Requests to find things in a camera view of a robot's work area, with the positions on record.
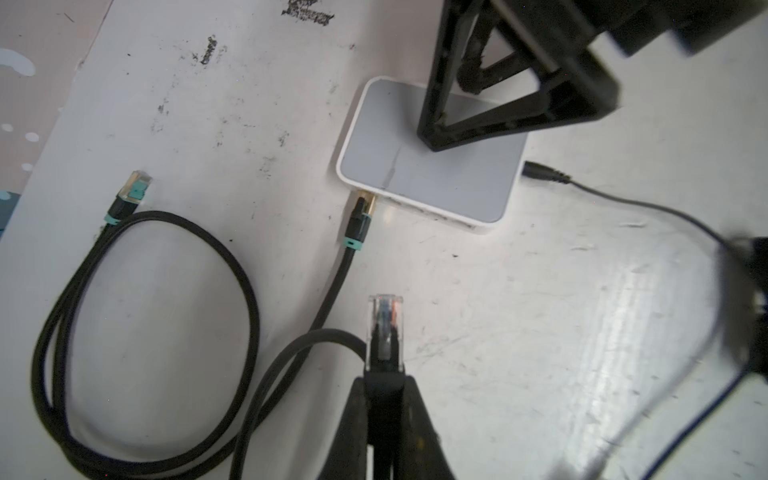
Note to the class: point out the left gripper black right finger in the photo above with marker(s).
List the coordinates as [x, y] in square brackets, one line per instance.
[419, 454]

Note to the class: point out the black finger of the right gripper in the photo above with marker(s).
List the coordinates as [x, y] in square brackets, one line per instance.
[453, 33]

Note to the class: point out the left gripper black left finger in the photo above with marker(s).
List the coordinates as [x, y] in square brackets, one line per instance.
[347, 457]

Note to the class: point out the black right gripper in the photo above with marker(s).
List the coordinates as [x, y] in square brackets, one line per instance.
[551, 39]

